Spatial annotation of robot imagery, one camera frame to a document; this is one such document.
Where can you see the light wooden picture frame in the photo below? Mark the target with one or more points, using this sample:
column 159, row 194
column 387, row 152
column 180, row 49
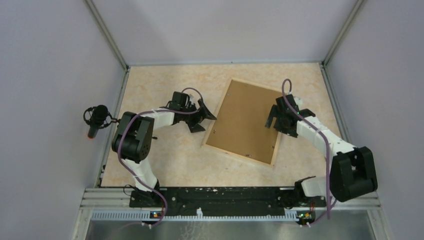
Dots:
column 212, row 132

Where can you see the black microphone on stand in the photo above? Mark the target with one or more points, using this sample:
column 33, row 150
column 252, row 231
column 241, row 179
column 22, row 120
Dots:
column 98, row 118

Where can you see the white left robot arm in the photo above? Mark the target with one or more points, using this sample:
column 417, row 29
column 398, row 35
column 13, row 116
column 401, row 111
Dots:
column 133, row 138

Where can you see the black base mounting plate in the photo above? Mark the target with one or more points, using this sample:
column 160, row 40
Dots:
column 224, row 201

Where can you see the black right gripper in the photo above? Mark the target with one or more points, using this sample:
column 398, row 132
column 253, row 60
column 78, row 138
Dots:
column 275, row 112

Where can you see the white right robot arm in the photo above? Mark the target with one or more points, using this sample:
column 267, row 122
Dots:
column 351, row 170

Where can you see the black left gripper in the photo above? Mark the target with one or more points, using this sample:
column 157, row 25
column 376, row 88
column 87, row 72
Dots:
column 194, row 126

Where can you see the brown cardboard backing board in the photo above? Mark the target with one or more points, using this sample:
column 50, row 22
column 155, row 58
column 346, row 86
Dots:
column 245, row 122

